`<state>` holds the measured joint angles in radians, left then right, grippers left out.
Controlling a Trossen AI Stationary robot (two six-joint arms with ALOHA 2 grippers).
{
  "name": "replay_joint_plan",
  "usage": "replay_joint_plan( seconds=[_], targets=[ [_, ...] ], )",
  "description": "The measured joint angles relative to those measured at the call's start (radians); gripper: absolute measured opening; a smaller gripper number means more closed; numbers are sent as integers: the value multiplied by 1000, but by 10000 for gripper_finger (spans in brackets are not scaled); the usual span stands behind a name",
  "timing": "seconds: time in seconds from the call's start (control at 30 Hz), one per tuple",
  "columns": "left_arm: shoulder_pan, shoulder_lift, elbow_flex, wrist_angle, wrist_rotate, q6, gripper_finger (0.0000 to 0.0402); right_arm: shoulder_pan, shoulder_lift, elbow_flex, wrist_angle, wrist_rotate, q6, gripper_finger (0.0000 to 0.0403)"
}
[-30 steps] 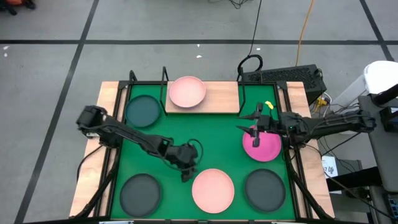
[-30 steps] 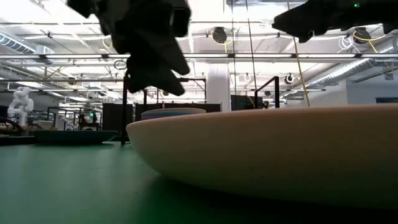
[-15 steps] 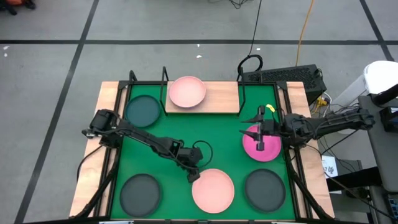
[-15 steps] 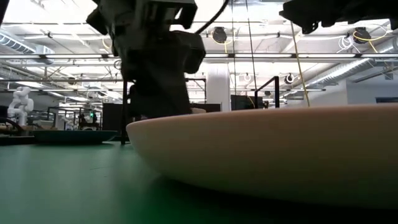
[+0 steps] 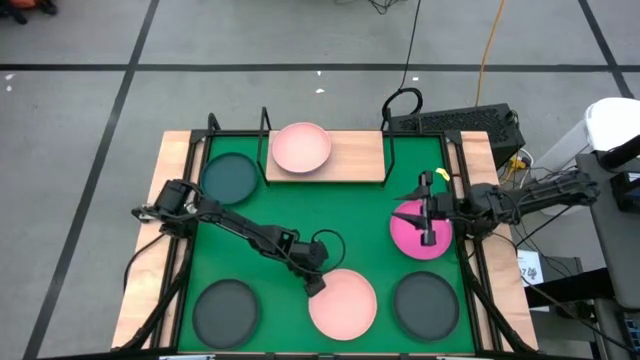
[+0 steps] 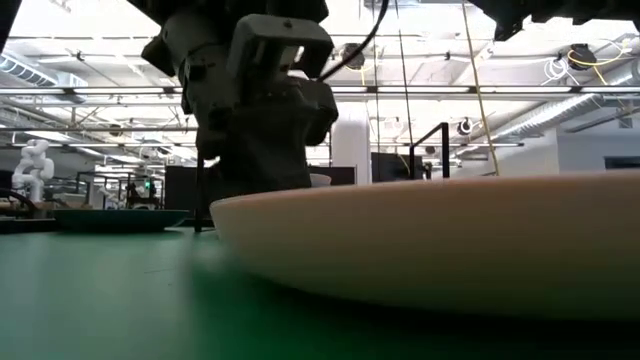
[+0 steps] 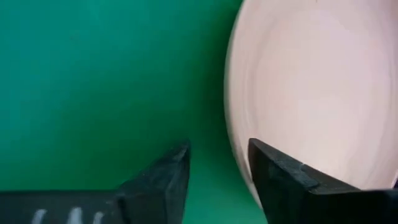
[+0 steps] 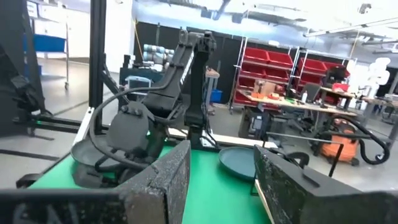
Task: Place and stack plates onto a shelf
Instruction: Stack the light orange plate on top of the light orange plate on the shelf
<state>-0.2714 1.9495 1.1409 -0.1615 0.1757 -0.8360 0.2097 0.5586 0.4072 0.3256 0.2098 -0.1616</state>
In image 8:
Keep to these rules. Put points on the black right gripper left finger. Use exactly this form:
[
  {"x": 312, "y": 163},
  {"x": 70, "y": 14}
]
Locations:
[{"x": 140, "y": 202}]

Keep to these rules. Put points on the small monitor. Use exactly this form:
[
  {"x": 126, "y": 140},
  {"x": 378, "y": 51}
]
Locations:
[{"x": 138, "y": 84}]

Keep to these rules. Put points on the white cart with blue bin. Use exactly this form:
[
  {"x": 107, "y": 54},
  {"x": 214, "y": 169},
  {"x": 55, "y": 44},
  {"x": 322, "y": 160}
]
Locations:
[{"x": 46, "y": 43}]

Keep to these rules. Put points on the orange shop vacuum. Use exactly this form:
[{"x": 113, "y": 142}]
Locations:
[{"x": 340, "y": 146}]

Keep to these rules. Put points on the dark teal plate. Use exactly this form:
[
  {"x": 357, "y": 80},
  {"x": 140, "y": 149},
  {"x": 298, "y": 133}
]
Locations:
[{"x": 237, "y": 161}]

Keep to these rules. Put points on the green table mat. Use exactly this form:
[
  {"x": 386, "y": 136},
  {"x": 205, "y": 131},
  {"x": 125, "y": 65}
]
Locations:
[{"x": 214, "y": 193}]

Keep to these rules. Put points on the black aluminium frame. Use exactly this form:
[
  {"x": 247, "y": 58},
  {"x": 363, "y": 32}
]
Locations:
[{"x": 97, "y": 62}]

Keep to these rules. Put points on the dark grey plate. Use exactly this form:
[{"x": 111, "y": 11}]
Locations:
[{"x": 84, "y": 152}]

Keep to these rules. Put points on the wooden workbench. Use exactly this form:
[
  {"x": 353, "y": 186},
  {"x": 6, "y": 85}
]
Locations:
[{"x": 298, "y": 105}]

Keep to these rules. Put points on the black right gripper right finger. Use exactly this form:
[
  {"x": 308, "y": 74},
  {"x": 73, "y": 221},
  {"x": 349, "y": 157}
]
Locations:
[{"x": 311, "y": 199}]

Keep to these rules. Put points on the blue bin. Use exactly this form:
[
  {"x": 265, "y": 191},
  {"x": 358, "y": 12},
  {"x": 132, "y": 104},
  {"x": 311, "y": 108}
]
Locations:
[{"x": 216, "y": 96}]

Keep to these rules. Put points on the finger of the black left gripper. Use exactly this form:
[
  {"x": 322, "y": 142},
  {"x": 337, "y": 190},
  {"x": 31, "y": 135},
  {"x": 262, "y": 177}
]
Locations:
[{"x": 93, "y": 175}]

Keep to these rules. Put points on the grey fabric rolls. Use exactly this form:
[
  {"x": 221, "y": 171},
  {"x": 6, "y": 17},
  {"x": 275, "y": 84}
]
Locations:
[{"x": 157, "y": 53}]

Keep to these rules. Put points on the cardboard box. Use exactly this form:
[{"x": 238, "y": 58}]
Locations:
[{"x": 264, "y": 87}]

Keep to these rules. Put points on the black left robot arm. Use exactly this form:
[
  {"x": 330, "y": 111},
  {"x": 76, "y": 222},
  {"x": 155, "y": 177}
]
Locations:
[{"x": 168, "y": 93}]

